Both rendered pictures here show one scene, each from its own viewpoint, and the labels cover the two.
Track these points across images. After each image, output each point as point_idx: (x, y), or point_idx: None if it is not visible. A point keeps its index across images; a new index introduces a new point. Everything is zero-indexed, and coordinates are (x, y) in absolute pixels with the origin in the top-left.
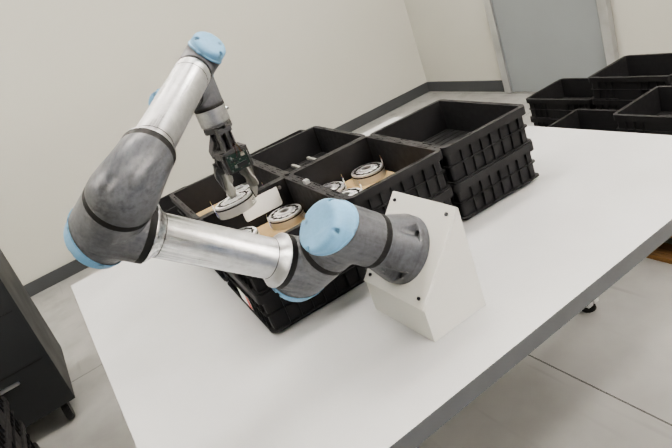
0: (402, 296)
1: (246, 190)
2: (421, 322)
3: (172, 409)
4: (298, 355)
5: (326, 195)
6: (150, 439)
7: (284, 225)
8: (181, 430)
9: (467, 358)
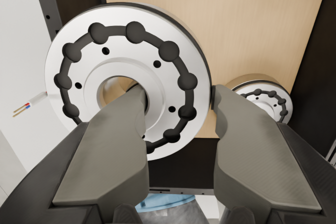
0: (222, 207)
1: (199, 85)
2: (218, 200)
3: (24, 112)
4: None
5: (331, 147)
6: (10, 129)
7: None
8: (36, 138)
9: (216, 210)
